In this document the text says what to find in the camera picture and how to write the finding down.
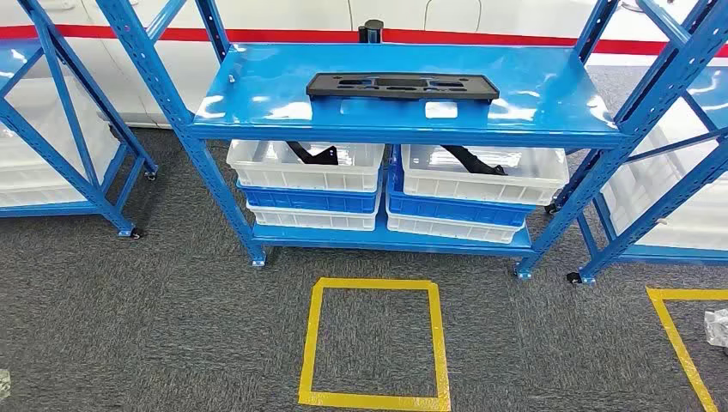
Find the black plastic bracket panel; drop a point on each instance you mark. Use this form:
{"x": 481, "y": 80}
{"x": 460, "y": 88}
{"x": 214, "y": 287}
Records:
{"x": 324, "y": 85}

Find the blue metal shelf rack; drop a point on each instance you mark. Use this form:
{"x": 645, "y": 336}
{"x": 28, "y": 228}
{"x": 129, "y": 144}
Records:
{"x": 671, "y": 254}
{"x": 273, "y": 102}
{"x": 34, "y": 210}

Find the yellow floor tape square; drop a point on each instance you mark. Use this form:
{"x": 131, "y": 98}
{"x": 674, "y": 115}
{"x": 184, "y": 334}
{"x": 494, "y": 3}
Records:
{"x": 674, "y": 335}
{"x": 311, "y": 341}

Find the white car with red stripe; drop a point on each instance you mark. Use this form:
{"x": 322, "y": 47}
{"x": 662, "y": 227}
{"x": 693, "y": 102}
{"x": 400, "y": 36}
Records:
{"x": 284, "y": 14}

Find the white plastic bin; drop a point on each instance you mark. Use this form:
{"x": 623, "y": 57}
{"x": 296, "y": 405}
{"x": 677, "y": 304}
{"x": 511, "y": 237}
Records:
{"x": 682, "y": 216}
{"x": 34, "y": 176}

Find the crumpled clear tape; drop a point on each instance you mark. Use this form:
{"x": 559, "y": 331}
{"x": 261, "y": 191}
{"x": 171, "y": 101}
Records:
{"x": 718, "y": 328}
{"x": 4, "y": 384}

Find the black curved bracket part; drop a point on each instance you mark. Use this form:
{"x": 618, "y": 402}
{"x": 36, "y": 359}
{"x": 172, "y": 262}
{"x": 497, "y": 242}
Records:
{"x": 318, "y": 156}
{"x": 466, "y": 159}

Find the black cylindrical post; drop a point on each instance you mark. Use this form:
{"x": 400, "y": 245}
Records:
{"x": 372, "y": 31}

